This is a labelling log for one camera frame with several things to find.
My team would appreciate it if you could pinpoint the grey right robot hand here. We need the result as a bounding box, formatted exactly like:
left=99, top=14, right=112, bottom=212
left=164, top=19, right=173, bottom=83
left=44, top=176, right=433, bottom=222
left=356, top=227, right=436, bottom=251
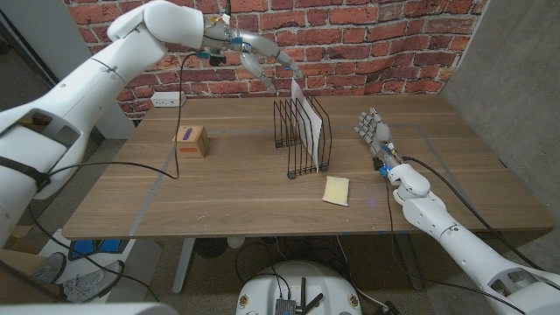
left=353, top=107, right=403, bottom=170

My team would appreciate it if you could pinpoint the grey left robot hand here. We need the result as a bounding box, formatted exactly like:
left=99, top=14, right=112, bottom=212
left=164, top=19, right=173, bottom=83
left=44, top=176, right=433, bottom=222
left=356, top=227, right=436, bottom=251
left=203, top=15, right=304, bottom=95

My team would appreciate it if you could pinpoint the white paper file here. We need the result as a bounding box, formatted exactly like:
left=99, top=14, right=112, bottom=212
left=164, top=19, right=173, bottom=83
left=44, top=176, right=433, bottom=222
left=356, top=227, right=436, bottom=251
left=290, top=78, right=324, bottom=173

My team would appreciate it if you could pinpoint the yellow sponge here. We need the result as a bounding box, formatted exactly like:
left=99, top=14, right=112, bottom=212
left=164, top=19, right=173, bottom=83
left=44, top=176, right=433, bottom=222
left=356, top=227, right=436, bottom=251
left=322, top=175, right=351, bottom=207

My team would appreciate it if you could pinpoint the red brick printed backdrop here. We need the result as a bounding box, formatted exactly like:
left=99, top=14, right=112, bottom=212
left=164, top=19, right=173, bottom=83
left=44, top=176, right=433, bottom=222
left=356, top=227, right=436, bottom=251
left=63, top=0, right=489, bottom=120

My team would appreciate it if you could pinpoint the white power strip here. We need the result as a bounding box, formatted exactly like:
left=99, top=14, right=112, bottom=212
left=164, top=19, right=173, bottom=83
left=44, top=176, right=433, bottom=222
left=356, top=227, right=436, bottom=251
left=150, top=91, right=187, bottom=109

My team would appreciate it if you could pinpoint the white robot torso base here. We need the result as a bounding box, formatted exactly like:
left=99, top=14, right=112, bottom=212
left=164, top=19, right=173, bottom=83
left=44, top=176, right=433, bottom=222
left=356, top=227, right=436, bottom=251
left=235, top=261, right=363, bottom=315

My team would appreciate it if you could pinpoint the grey computer box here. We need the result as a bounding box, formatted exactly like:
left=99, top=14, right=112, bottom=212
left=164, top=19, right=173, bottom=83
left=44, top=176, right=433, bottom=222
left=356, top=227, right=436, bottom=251
left=274, top=298, right=298, bottom=315

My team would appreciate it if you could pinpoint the white table leg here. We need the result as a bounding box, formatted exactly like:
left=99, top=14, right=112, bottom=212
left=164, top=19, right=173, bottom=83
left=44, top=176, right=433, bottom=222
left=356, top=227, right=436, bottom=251
left=171, top=237, right=197, bottom=295

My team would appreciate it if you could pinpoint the blue item under table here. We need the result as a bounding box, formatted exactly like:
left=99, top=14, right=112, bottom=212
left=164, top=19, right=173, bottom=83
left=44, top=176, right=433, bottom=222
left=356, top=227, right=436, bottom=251
left=68, top=239, right=130, bottom=262

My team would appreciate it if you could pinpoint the grey sneaker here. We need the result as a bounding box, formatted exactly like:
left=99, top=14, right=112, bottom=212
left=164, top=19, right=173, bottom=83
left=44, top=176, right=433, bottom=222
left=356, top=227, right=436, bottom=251
left=60, top=260, right=126, bottom=304
left=32, top=252, right=67, bottom=285

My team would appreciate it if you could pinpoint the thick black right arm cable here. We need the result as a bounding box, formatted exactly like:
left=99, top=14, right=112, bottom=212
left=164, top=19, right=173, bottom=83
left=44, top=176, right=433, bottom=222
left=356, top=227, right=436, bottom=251
left=401, top=155, right=546, bottom=271

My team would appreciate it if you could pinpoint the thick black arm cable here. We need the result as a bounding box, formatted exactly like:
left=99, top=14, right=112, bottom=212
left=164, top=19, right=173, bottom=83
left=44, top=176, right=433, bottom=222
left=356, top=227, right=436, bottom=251
left=45, top=51, right=198, bottom=180
left=401, top=155, right=546, bottom=271

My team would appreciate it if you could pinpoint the black wire file holder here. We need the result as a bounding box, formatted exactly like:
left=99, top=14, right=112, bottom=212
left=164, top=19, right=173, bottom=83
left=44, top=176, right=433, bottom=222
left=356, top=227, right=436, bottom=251
left=273, top=95, right=333, bottom=180

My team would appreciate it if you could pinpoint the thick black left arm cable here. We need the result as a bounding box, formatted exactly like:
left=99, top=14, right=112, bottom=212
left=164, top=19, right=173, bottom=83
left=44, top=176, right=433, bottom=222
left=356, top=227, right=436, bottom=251
left=45, top=51, right=198, bottom=180

